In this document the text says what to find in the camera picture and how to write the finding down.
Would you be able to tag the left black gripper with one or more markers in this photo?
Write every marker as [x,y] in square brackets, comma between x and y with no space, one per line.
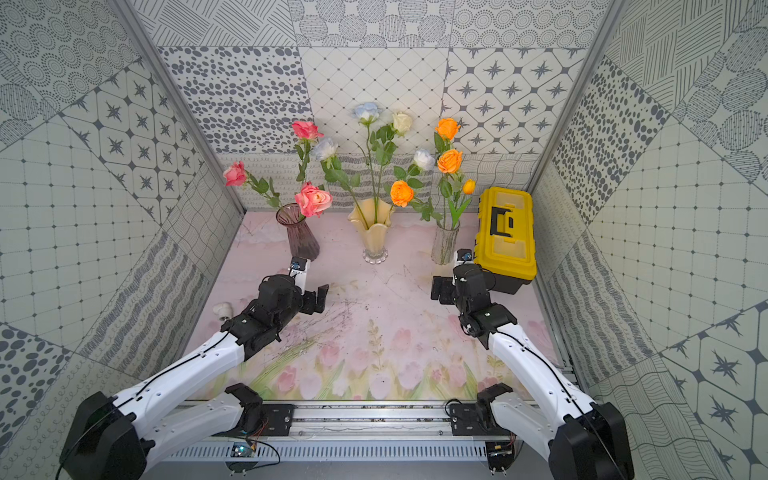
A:
[310,299]

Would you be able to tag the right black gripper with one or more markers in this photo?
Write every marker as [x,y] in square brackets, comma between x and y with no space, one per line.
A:
[446,284]

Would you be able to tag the pink rose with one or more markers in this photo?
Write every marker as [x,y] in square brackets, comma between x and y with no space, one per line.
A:
[312,201]
[236,175]
[308,135]

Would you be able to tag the orange rose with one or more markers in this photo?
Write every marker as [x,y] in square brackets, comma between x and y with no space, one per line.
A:
[448,164]
[445,133]
[403,193]

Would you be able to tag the blue white rose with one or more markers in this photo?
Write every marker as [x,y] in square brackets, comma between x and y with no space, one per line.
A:
[367,114]
[325,152]
[420,166]

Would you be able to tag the orange tulip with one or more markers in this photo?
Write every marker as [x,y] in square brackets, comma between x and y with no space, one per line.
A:
[469,187]

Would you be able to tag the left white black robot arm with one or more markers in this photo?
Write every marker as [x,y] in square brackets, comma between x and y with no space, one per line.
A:
[124,435]

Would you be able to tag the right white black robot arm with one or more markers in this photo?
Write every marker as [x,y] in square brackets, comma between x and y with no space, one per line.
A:
[578,437]

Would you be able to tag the clear glass vase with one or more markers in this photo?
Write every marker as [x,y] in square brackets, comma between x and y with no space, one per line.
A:
[444,245]

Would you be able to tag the yellow black toolbox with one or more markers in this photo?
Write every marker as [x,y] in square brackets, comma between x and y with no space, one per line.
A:
[505,245]

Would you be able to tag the purple glass vase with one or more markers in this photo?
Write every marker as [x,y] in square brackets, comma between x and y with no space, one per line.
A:
[302,242]

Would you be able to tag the small white round object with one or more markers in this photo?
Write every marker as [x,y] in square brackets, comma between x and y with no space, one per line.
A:
[223,311]

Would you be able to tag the cream ruffled glass vase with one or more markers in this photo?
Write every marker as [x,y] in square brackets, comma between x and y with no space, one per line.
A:
[374,238]

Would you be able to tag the left circuit board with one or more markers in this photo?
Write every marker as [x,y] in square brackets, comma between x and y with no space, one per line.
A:
[241,459]

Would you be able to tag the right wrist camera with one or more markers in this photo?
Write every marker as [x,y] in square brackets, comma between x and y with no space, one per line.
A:
[463,257]

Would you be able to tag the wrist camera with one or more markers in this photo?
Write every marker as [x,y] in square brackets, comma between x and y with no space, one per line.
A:
[299,269]
[463,257]

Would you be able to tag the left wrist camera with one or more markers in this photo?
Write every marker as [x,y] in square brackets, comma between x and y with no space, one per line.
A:
[299,269]

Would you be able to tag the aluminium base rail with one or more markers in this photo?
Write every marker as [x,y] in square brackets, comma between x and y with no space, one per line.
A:
[372,420]

